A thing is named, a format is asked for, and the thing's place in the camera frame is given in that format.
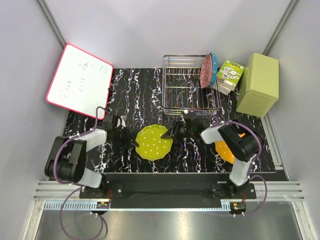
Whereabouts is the blue polka dot plate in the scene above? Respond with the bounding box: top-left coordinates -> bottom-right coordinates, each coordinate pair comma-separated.
209,52 -> 218,87

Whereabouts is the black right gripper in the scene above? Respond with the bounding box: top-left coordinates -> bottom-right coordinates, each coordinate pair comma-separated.
160,119 -> 194,145

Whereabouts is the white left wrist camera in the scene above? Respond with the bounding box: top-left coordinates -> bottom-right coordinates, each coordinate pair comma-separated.
117,115 -> 127,129

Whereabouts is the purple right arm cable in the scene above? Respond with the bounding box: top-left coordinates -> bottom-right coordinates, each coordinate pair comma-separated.
183,109 -> 268,217

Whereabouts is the metal wire dish rack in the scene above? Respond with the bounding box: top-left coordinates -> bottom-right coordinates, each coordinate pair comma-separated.
162,54 -> 222,115

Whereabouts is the green polka dot plate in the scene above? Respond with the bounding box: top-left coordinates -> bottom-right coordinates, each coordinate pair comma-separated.
135,124 -> 173,161

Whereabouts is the pink polka dot plate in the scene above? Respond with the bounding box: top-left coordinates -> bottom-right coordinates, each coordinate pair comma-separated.
200,53 -> 213,88

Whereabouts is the pale green bin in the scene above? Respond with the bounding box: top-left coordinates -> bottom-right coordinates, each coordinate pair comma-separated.
236,52 -> 279,118

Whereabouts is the orange polka dot plate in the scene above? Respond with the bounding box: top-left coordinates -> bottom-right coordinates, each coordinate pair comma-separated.
214,133 -> 246,164

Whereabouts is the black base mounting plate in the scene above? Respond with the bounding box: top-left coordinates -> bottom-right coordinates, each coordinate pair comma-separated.
79,176 -> 262,211

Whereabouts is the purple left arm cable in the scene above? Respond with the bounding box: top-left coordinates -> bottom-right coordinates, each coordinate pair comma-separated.
53,106 -> 108,240

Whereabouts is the pink framed whiteboard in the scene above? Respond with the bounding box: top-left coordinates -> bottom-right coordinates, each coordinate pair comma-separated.
45,44 -> 113,120

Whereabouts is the green printed cardboard box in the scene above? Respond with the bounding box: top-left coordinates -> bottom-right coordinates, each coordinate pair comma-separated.
216,59 -> 245,95

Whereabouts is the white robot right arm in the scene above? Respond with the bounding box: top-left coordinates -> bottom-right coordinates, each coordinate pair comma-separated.
161,111 -> 264,199

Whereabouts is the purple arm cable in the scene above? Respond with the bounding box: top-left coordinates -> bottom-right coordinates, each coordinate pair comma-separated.
53,106 -> 108,240
183,109 -> 268,217

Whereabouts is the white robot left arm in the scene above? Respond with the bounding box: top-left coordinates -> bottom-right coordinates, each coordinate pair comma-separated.
44,113 -> 140,198

